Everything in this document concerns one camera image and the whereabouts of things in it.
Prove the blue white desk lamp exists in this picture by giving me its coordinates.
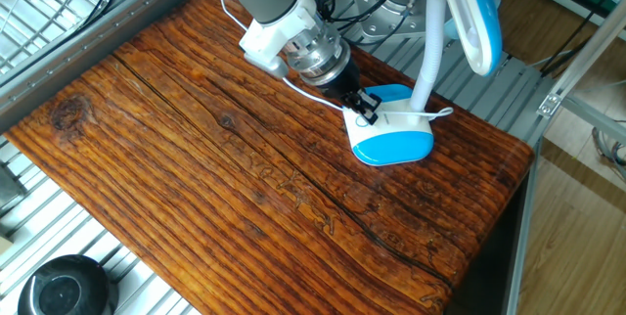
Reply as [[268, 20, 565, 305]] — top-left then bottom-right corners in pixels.
[[341, 0, 504, 167]]

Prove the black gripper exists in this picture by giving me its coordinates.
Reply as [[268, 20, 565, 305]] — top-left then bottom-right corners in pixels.
[[316, 57, 383, 126]]

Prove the grey cable coil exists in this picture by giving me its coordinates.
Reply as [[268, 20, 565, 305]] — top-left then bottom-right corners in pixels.
[[590, 125, 626, 183]]

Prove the aluminium frame post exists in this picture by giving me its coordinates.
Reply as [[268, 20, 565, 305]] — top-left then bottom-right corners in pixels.
[[536, 0, 626, 118]]

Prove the white lamp power cable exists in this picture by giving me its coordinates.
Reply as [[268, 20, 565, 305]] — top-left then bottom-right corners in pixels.
[[217, 0, 455, 123]]

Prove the black round glossy device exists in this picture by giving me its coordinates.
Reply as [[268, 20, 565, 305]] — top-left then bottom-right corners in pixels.
[[17, 254, 118, 315]]

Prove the brown wooden board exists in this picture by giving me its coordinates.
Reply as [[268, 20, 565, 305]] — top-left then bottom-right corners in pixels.
[[4, 0, 535, 315]]

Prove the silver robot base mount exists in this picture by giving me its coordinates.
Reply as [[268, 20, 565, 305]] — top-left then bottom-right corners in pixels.
[[341, 0, 500, 45]]

